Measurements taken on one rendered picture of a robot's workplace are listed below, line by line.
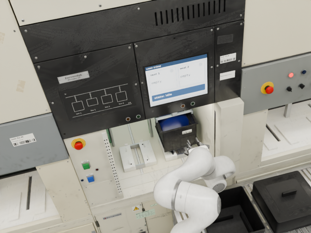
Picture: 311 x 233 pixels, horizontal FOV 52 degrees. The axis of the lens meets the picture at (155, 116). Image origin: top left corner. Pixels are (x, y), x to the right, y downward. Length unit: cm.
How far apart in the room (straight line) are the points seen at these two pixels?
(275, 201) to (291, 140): 49
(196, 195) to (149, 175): 96
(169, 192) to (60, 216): 100
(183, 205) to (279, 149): 120
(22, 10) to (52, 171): 80
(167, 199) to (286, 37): 95
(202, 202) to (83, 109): 69
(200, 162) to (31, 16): 79
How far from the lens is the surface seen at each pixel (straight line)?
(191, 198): 106
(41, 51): 133
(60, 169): 169
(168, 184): 109
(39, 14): 127
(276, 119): 239
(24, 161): 164
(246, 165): 204
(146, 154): 209
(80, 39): 131
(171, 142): 197
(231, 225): 190
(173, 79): 146
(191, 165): 112
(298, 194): 197
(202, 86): 153
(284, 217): 186
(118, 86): 141
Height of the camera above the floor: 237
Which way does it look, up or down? 38 degrees down
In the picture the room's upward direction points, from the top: 8 degrees counter-clockwise
